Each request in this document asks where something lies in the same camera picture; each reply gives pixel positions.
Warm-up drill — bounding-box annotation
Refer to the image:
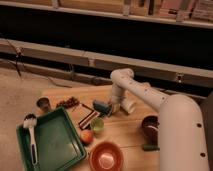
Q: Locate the green cucumber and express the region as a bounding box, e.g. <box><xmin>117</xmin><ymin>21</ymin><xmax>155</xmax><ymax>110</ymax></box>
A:
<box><xmin>142</xmin><ymin>144</ymin><xmax>159</xmax><ymax>151</ymax></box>

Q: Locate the green plastic tray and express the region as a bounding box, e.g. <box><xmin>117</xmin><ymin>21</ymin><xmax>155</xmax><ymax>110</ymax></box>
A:
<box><xmin>16</xmin><ymin>107</ymin><xmax>86</xmax><ymax>171</ymax></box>

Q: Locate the small green cup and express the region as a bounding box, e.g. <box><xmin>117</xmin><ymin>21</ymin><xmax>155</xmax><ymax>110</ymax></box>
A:
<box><xmin>90</xmin><ymin>117</ymin><xmax>104</xmax><ymax>134</ymax></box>

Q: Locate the wooden cutting board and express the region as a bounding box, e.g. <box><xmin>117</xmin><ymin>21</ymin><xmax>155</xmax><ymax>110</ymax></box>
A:
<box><xmin>42</xmin><ymin>86</ymin><xmax>159</xmax><ymax>171</ymax></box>

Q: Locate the blue towel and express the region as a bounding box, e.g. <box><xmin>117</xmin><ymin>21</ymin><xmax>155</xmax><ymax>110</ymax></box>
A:
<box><xmin>92</xmin><ymin>100</ymin><xmax>112</xmax><ymax>116</ymax></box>

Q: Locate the dark red bowl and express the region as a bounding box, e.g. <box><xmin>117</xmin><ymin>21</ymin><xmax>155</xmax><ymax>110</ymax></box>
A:
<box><xmin>141</xmin><ymin>116</ymin><xmax>158</xmax><ymax>143</ymax></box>

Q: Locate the orange peach fruit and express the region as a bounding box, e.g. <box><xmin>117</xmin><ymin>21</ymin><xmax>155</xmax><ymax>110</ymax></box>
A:
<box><xmin>80</xmin><ymin>130</ymin><xmax>93</xmax><ymax>144</ymax></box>

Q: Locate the orange plastic bowl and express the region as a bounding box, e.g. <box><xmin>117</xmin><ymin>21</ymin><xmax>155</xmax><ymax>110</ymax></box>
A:
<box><xmin>89</xmin><ymin>141</ymin><xmax>124</xmax><ymax>171</ymax></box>

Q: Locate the small thin utensil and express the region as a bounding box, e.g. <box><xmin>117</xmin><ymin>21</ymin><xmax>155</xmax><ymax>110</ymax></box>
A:
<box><xmin>81</xmin><ymin>103</ymin><xmax>94</xmax><ymax>111</ymax></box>

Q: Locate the small metal cup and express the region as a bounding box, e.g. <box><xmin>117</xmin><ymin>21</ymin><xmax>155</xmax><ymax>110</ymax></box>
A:
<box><xmin>36</xmin><ymin>97</ymin><xmax>51</xmax><ymax>113</ymax></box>

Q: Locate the striped black red box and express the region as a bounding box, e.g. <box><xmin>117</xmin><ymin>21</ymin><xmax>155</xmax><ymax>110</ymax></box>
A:
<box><xmin>78</xmin><ymin>111</ymin><xmax>100</xmax><ymax>130</ymax></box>

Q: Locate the dark red grape bunch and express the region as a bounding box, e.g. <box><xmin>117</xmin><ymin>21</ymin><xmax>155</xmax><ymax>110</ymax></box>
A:
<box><xmin>56</xmin><ymin>97</ymin><xmax>79</xmax><ymax>109</ymax></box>

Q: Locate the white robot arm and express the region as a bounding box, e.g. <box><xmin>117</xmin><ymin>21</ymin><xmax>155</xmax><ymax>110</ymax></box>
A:
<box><xmin>110</xmin><ymin>68</ymin><xmax>210</xmax><ymax>171</ymax></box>

